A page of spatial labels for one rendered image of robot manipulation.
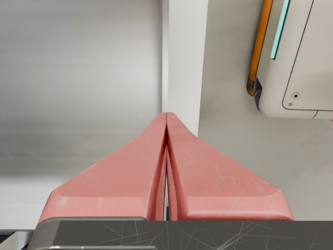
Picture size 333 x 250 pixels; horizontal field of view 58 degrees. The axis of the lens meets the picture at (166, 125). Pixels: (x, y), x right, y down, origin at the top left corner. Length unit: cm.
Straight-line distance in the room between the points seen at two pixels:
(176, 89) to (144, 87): 3
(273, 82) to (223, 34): 30
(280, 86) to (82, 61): 81
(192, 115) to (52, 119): 13
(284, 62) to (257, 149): 64
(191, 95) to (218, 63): 97
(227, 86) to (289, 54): 39
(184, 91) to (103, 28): 8
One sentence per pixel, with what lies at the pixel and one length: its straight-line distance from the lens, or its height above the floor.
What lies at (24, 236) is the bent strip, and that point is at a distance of 41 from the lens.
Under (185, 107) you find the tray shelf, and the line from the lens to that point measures 26.
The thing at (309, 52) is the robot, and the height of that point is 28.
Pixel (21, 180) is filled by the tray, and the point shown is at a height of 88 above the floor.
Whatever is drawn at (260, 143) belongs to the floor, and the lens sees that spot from 149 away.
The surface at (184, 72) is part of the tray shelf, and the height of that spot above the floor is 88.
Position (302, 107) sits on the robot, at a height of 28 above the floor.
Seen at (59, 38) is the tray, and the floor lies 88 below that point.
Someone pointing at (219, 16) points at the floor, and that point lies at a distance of 116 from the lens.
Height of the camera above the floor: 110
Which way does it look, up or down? 54 degrees down
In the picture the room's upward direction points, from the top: 179 degrees counter-clockwise
